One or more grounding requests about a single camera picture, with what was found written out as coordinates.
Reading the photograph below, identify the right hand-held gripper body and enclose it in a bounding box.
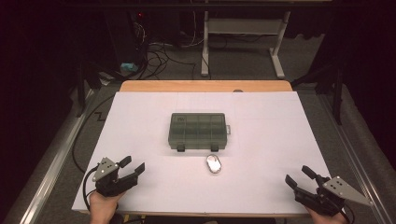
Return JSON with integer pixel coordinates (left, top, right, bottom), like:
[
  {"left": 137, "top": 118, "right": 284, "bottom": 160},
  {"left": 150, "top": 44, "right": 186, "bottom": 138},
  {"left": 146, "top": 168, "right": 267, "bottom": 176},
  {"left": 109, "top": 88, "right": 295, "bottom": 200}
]
[{"left": 293, "top": 175, "right": 373, "bottom": 217}]

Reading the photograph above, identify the white metal desk frame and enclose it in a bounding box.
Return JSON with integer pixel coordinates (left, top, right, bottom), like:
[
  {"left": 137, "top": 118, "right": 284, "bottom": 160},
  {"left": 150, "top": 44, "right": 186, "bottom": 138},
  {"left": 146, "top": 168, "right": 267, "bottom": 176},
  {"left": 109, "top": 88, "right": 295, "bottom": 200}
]
[{"left": 200, "top": 10, "right": 292, "bottom": 80}]

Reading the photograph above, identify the person's right hand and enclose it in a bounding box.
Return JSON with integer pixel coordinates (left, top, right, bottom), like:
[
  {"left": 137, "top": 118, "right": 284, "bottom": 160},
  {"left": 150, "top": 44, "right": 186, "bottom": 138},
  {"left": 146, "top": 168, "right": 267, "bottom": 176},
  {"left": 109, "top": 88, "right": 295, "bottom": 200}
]
[{"left": 304, "top": 206, "right": 348, "bottom": 224}]

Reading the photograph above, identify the black floor cable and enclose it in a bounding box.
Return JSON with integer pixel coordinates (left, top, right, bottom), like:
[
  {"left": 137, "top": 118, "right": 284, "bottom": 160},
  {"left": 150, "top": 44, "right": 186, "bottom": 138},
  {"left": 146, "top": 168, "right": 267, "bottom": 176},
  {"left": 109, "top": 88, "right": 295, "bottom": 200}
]
[{"left": 71, "top": 93, "right": 117, "bottom": 175}]

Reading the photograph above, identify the white board sheet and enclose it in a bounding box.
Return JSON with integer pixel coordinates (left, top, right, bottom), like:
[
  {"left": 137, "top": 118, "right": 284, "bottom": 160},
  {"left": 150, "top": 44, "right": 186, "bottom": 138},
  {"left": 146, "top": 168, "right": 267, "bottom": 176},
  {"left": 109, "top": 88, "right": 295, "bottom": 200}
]
[{"left": 72, "top": 91, "right": 346, "bottom": 217}]

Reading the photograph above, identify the tangle of floor cables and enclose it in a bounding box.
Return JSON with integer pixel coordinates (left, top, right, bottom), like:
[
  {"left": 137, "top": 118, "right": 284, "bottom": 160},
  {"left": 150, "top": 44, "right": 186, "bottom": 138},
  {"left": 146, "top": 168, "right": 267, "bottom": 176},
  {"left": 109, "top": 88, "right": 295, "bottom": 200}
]
[{"left": 134, "top": 22, "right": 198, "bottom": 80}]

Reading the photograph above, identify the grey plastic compartment box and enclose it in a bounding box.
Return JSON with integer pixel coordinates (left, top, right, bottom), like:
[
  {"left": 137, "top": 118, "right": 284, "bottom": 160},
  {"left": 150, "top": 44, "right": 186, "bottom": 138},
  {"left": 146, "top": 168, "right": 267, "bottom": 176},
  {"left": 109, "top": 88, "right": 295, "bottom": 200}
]
[{"left": 168, "top": 112, "right": 232, "bottom": 153}]

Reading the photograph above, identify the small white oval case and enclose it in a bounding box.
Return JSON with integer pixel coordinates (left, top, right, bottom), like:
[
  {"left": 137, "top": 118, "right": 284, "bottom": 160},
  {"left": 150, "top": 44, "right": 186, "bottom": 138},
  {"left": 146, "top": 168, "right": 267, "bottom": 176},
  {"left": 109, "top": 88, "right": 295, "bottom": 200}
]
[{"left": 205, "top": 153, "right": 222, "bottom": 175}]

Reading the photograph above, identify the right hand-held gripper cable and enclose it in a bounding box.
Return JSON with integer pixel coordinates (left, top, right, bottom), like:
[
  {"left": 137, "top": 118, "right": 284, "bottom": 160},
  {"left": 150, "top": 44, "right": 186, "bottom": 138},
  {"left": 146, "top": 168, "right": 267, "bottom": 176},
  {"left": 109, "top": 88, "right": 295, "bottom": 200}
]
[{"left": 338, "top": 202, "right": 356, "bottom": 224}]

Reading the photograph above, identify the person's left hand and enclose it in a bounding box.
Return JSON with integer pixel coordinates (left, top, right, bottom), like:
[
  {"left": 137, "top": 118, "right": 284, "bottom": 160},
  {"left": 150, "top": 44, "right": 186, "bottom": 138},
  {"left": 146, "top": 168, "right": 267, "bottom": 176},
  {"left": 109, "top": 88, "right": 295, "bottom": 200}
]
[{"left": 88, "top": 189, "right": 126, "bottom": 224}]

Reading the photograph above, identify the black computer tower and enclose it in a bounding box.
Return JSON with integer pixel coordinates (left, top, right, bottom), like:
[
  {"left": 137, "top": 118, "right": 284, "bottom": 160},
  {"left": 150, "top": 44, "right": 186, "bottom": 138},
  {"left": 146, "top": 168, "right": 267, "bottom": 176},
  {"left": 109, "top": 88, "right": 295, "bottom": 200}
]
[{"left": 105, "top": 10, "right": 149, "bottom": 67}]

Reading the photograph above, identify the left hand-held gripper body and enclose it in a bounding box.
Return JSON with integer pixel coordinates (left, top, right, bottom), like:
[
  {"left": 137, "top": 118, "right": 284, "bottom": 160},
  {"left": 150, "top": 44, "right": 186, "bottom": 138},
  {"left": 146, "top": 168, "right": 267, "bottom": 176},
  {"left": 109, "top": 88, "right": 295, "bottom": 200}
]
[{"left": 92, "top": 157, "right": 138, "bottom": 198}]

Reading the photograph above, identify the teal object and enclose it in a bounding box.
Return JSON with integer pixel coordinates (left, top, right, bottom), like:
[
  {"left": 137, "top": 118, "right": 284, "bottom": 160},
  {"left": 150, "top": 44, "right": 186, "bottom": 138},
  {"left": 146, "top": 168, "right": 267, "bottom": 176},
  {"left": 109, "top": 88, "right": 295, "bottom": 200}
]
[{"left": 120, "top": 63, "right": 139, "bottom": 73}]

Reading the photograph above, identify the aluminium rail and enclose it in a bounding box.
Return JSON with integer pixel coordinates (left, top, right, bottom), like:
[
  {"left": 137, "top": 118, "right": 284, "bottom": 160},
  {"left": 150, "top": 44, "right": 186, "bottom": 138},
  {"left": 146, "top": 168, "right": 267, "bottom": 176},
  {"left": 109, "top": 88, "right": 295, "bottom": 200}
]
[
  {"left": 317, "top": 92, "right": 396, "bottom": 224},
  {"left": 18, "top": 88, "right": 95, "bottom": 224}
]

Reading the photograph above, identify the left hand-held gripper cable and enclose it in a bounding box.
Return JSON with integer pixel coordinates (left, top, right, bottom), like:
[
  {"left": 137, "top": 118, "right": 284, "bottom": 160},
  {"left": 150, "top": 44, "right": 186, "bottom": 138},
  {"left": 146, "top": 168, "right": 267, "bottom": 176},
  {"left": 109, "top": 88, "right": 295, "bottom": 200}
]
[{"left": 81, "top": 165, "right": 100, "bottom": 213}]

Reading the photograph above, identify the hand-held gripper cable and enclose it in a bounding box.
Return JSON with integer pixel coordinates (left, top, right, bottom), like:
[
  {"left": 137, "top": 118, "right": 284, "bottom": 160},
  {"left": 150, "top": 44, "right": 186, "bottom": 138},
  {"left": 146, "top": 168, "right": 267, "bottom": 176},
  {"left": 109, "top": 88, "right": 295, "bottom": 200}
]
[
  {"left": 338, "top": 202, "right": 356, "bottom": 224},
  {"left": 81, "top": 165, "right": 100, "bottom": 213}
]

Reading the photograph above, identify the black metal stand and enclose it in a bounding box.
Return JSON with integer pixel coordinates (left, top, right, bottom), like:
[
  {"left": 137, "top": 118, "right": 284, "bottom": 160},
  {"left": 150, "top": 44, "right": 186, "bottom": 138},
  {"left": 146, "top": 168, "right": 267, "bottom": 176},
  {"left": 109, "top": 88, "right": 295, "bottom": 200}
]
[
  {"left": 290, "top": 64, "right": 344, "bottom": 126},
  {"left": 76, "top": 60, "right": 106, "bottom": 119}
]

